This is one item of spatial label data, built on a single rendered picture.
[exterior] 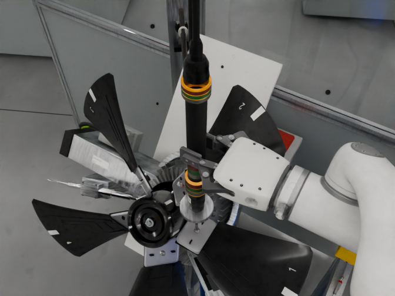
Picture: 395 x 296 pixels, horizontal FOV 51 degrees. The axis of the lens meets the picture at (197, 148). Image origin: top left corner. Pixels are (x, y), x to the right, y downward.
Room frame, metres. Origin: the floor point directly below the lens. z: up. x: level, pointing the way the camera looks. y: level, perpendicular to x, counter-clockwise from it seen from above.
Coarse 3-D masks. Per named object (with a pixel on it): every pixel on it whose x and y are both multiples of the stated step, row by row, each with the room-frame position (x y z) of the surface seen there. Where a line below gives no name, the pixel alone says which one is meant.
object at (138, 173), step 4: (136, 168) 0.55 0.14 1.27; (136, 172) 0.57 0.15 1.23; (140, 172) 0.54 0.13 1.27; (136, 176) 0.57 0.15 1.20; (140, 176) 0.54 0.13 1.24; (144, 180) 0.52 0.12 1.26; (144, 184) 0.54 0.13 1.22; (148, 184) 0.51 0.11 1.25; (144, 188) 0.55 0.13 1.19; (148, 188) 0.51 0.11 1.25; (148, 192) 0.52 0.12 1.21
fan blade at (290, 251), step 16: (224, 224) 0.45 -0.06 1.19; (208, 240) 0.40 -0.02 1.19; (224, 240) 0.40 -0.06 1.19; (240, 240) 0.41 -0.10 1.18; (256, 240) 0.41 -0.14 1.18; (272, 240) 0.41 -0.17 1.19; (208, 256) 0.37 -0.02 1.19; (224, 256) 0.37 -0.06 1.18; (240, 256) 0.37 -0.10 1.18; (256, 256) 0.37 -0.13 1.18; (272, 256) 0.37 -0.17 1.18; (288, 256) 0.37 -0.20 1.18; (304, 256) 0.37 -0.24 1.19; (208, 272) 0.33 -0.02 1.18; (224, 272) 0.33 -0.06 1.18; (240, 272) 0.33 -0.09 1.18; (256, 272) 0.33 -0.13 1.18; (272, 272) 0.33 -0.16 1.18; (304, 272) 0.33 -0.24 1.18; (224, 288) 0.30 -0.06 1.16; (240, 288) 0.30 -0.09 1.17; (256, 288) 0.30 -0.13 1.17; (272, 288) 0.30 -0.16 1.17; (288, 288) 0.30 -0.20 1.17
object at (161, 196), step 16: (160, 192) 0.50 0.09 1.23; (144, 208) 0.46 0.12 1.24; (160, 208) 0.45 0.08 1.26; (176, 208) 0.46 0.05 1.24; (128, 224) 0.44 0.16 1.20; (144, 224) 0.43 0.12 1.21; (160, 224) 0.42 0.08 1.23; (176, 224) 0.42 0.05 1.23; (144, 240) 0.40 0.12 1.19; (160, 240) 0.40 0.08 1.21
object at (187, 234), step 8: (192, 224) 0.44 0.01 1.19; (200, 224) 0.44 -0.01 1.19; (208, 224) 0.45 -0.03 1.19; (216, 224) 0.45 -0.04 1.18; (184, 232) 0.42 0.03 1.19; (192, 232) 0.42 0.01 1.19; (200, 232) 0.43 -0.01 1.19; (208, 232) 0.43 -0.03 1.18; (176, 240) 0.40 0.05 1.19; (184, 240) 0.40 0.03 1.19; (200, 240) 0.41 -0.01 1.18; (192, 248) 0.39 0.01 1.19; (200, 248) 0.39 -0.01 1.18
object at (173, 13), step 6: (168, 0) 1.00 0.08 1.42; (174, 0) 1.00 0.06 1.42; (180, 0) 1.00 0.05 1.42; (186, 0) 1.00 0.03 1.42; (168, 6) 1.00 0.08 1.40; (174, 6) 1.00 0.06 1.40; (180, 6) 1.00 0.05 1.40; (186, 6) 1.00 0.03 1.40; (174, 12) 1.00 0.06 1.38; (186, 12) 1.00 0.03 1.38; (174, 18) 1.00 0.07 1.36; (186, 18) 1.00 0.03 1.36
